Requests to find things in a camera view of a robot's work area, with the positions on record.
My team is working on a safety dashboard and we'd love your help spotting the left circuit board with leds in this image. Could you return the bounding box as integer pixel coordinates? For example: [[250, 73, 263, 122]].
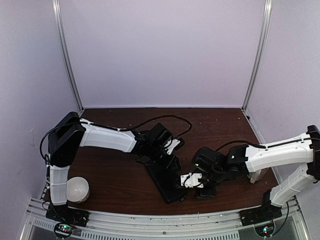
[[53, 222, 75, 238]]

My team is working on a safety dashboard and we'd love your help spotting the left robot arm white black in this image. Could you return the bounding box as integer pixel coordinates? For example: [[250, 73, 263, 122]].
[[44, 111, 184, 222]]

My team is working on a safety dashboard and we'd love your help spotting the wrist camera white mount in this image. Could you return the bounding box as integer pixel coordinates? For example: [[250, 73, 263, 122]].
[[164, 138, 185, 155], [174, 172, 204, 189]]

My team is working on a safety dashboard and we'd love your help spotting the aluminium front rail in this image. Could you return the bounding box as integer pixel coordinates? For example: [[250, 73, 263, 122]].
[[17, 198, 311, 240]]

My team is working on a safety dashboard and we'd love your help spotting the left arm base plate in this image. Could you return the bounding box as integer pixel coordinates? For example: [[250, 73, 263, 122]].
[[45, 202, 89, 227]]

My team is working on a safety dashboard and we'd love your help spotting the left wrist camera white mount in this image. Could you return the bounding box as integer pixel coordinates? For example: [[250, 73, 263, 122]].
[[164, 138, 185, 155]]

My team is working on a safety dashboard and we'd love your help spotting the right circuit board with leds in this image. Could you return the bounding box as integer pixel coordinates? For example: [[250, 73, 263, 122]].
[[254, 222, 275, 238]]

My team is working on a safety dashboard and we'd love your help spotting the right aluminium frame post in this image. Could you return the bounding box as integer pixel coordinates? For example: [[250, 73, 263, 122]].
[[241, 0, 273, 112]]

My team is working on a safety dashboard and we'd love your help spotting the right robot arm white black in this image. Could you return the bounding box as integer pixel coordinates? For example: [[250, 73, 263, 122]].
[[181, 125, 320, 221]]

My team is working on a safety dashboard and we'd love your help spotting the circuit board with leds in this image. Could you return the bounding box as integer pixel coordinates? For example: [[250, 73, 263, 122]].
[[53, 222, 75, 238], [254, 222, 275, 238]]

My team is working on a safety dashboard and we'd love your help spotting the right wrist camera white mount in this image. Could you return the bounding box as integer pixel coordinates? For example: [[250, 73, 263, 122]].
[[174, 172, 204, 189]]

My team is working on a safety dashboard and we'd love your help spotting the black zip tool case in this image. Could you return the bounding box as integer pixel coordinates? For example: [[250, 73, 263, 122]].
[[135, 158, 187, 204]]

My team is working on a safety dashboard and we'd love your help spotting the white mug yellow inside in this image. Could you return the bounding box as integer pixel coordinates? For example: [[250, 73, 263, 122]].
[[247, 168, 268, 184]]

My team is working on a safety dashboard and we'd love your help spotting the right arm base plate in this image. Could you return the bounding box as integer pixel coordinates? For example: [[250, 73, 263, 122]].
[[239, 200, 282, 227]]

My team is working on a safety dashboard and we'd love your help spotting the aluminium frame post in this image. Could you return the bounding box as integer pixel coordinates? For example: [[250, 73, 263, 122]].
[[241, 0, 273, 112], [52, 0, 84, 113]]

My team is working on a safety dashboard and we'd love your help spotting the left aluminium frame post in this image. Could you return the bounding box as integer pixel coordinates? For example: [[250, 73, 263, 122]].
[[52, 0, 84, 113]]

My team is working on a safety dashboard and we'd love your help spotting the white ceramic bowl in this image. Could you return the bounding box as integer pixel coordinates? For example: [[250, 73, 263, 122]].
[[66, 176, 90, 204]]

